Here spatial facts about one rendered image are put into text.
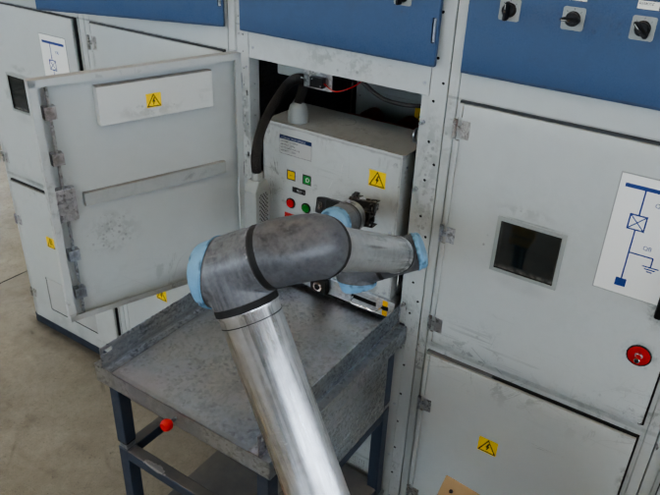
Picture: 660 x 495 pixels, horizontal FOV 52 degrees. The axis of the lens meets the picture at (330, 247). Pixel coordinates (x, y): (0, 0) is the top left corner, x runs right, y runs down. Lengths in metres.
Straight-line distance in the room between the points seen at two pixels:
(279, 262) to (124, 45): 1.52
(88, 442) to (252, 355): 1.94
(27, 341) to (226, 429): 2.04
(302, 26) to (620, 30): 0.82
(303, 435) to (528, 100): 0.95
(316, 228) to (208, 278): 0.20
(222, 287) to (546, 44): 0.92
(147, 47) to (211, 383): 1.13
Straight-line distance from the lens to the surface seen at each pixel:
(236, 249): 1.12
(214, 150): 2.22
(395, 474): 2.54
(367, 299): 2.13
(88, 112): 2.01
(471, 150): 1.77
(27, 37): 2.93
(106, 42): 2.56
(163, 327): 2.12
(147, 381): 1.94
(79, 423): 3.13
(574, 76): 1.65
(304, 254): 1.10
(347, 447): 2.13
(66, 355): 3.52
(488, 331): 1.97
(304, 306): 2.19
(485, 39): 1.70
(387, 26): 1.81
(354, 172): 1.99
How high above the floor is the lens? 2.08
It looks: 29 degrees down
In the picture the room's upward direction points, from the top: 2 degrees clockwise
